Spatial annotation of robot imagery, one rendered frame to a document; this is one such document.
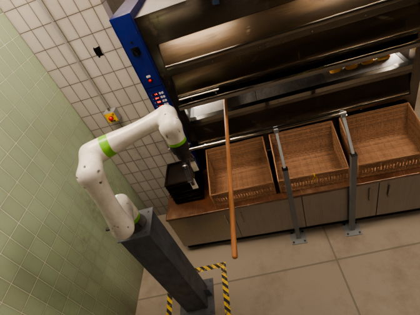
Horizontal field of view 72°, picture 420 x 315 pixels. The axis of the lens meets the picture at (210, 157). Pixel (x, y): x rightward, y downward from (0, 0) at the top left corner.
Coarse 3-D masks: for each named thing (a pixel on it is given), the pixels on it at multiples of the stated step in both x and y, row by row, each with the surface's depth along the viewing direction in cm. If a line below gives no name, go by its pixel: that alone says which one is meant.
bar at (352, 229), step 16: (336, 112) 206; (272, 128) 216; (208, 144) 226; (352, 160) 204; (288, 176) 216; (352, 176) 215; (288, 192) 228; (352, 192) 228; (352, 208) 241; (352, 224) 256; (304, 240) 269
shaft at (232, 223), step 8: (224, 104) 253; (224, 112) 244; (224, 120) 237; (232, 192) 180; (232, 200) 175; (232, 208) 170; (232, 216) 166; (232, 224) 162; (232, 232) 158; (232, 240) 155; (232, 248) 151; (232, 256) 148
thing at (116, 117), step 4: (112, 108) 246; (104, 112) 245; (108, 112) 243; (112, 112) 242; (116, 112) 246; (108, 116) 245; (112, 116) 245; (116, 116) 245; (120, 116) 251; (108, 120) 247; (116, 120) 247
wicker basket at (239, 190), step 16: (240, 144) 268; (256, 144) 267; (208, 160) 272; (224, 160) 277; (240, 160) 276; (256, 160) 275; (208, 176) 257; (224, 176) 278; (240, 176) 272; (256, 176) 266; (224, 192) 244; (240, 192) 245; (256, 192) 245; (272, 192) 245
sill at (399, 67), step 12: (372, 72) 226; (384, 72) 224; (324, 84) 235; (336, 84) 231; (348, 84) 231; (276, 96) 243; (288, 96) 239; (300, 96) 238; (228, 108) 253; (240, 108) 247; (252, 108) 246; (192, 120) 256; (204, 120) 255
